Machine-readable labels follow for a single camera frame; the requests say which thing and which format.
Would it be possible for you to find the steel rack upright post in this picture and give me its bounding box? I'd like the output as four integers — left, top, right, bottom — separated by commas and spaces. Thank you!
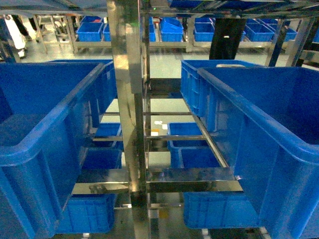
107, 0, 150, 239

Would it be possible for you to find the stainless steel shelf rail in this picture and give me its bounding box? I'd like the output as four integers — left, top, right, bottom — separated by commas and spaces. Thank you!
72, 167, 243, 195

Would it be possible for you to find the large blue bin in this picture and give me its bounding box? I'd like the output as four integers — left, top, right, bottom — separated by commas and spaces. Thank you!
196, 66, 319, 239
0, 63, 105, 239

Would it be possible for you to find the large blue bin left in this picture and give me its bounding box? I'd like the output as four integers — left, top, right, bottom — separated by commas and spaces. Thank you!
0, 63, 105, 239

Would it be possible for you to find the large blue bin right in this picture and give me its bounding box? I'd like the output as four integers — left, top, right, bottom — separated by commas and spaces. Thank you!
196, 66, 319, 239

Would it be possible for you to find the blue bin lower shelf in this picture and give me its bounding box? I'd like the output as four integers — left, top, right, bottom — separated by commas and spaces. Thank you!
167, 122, 220, 168

